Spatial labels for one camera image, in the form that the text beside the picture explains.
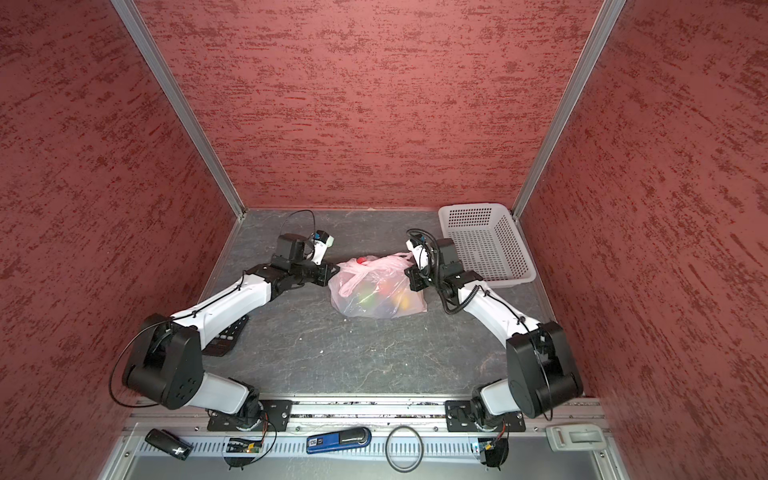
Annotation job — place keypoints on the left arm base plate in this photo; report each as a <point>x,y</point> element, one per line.
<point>270,415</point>

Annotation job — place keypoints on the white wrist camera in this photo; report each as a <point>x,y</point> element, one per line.
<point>419,252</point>
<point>321,242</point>

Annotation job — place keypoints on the left circuit board with wires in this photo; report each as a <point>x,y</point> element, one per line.
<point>242,452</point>

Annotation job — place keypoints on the pink printed plastic bag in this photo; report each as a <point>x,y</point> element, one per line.
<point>376,288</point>

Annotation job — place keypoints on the circuit board with wires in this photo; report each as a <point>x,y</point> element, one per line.
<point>242,452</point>
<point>493,452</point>

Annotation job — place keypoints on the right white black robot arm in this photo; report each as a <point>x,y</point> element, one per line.
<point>541,373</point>

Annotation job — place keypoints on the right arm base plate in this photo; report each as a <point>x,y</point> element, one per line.
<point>462,416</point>

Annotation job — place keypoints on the aluminium corner post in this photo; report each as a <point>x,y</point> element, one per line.
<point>599,34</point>
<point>134,23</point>

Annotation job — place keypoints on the blue black handheld device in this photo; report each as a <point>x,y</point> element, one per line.
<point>348,439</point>

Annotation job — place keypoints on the white perforated plastic basket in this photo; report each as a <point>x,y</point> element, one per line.
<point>488,242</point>

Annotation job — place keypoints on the right aluminium corner post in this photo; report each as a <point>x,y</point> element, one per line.
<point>599,34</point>

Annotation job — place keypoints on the left aluminium corner post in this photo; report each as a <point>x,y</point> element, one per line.
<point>134,23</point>

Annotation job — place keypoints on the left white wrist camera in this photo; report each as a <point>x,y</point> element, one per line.
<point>321,242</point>

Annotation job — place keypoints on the black calculator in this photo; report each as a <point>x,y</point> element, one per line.
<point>225,341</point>

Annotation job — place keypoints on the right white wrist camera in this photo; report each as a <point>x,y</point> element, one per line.
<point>419,252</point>

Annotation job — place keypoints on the small black device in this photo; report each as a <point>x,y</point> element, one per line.
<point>169,444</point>

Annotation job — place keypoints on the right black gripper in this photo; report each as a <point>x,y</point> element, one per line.
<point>415,274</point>

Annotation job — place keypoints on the right circuit board with wires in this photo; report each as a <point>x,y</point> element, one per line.
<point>493,452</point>

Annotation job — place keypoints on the white plastic latch box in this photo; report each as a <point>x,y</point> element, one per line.
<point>576,437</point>

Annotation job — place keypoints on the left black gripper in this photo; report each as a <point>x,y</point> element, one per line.
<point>326,272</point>

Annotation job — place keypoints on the aluminium front rail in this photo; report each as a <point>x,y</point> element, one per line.
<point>316,414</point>

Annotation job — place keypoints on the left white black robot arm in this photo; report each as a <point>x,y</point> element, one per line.
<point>165,358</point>

